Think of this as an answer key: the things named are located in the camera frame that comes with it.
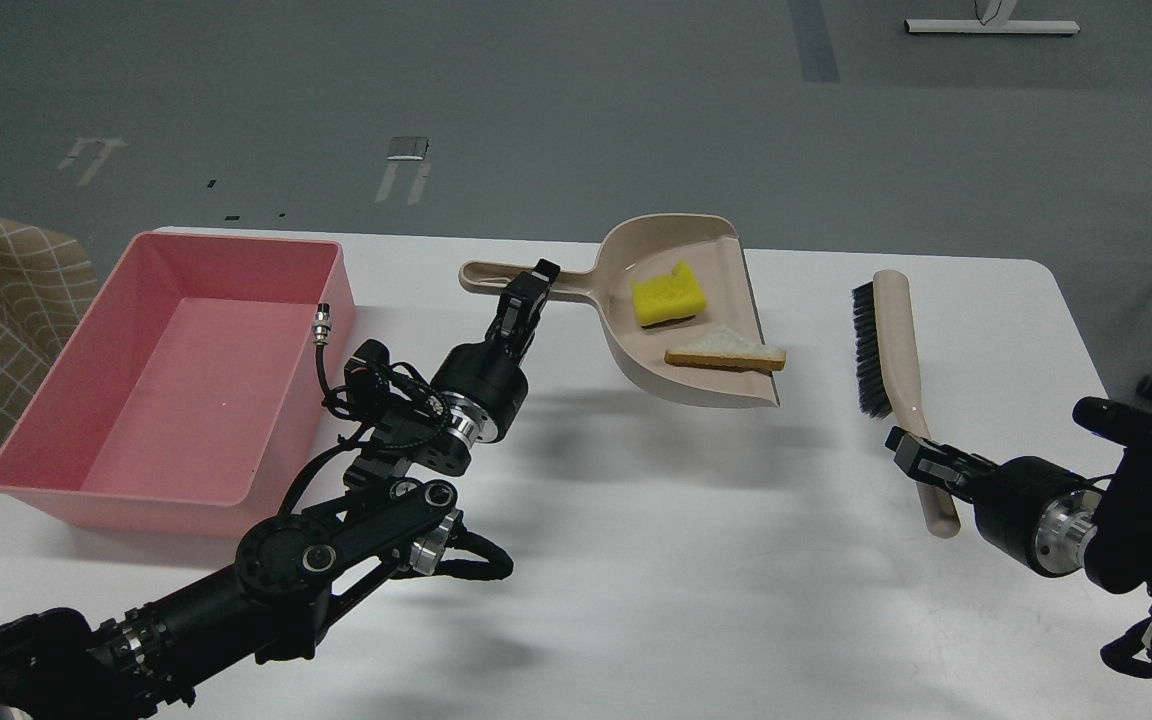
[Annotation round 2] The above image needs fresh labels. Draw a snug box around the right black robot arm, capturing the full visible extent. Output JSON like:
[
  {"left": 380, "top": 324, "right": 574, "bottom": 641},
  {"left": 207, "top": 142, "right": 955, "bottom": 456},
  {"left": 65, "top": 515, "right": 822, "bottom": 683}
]
[{"left": 884, "top": 397, "right": 1152, "bottom": 679}]

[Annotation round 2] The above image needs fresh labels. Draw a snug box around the beige plastic dustpan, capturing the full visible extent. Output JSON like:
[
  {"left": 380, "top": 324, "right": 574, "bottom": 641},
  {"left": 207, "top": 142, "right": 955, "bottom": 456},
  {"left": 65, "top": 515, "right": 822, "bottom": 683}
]
[{"left": 458, "top": 213, "right": 780, "bottom": 410}]

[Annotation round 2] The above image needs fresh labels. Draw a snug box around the beige hand brush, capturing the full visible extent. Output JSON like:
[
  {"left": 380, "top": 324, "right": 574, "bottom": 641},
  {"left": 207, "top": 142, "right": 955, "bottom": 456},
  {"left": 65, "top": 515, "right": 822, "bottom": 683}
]
[{"left": 851, "top": 270, "right": 962, "bottom": 540}]

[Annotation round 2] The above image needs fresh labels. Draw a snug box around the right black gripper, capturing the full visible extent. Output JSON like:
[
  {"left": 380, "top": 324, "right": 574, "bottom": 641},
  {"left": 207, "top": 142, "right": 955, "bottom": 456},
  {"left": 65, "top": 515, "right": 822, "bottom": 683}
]
[{"left": 884, "top": 427, "right": 1102, "bottom": 578}]

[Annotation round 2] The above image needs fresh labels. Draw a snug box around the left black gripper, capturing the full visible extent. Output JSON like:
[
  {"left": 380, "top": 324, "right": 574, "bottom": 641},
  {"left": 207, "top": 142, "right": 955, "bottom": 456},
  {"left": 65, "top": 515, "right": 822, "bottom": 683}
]
[{"left": 433, "top": 259, "right": 561, "bottom": 444}]

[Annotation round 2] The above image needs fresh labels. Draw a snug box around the white stand base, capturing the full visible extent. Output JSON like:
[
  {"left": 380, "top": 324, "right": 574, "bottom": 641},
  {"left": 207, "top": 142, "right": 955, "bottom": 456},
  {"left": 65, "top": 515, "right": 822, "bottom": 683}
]
[{"left": 904, "top": 1, "right": 1082, "bottom": 37}]

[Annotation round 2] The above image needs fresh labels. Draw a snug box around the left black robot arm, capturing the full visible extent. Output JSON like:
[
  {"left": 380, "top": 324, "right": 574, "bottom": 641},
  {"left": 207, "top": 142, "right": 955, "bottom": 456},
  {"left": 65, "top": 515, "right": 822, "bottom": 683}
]
[{"left": 0, "top": 260, "right": 561, "bottom": 719}]

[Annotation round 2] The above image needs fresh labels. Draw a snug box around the pink plastic bin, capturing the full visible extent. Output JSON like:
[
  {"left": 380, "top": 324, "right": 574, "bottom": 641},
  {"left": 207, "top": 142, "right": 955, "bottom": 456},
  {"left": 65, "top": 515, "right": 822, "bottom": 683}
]
[{"left": 0, "top": 232, "right": 356, "bottom": 538}]

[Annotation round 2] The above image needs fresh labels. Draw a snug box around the yellow sponge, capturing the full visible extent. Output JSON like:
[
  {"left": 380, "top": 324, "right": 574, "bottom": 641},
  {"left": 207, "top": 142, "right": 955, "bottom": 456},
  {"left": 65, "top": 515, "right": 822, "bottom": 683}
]
[{"left": 630, "top": 262, "right": 708, "bottom": 327}]

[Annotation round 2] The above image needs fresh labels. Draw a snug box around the triangular bread slice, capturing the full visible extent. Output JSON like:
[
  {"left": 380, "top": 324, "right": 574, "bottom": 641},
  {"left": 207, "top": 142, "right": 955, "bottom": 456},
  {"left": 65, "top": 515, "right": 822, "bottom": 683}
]
[{"left": 664, "top": 324, "right": 787, "bottom": 372}]

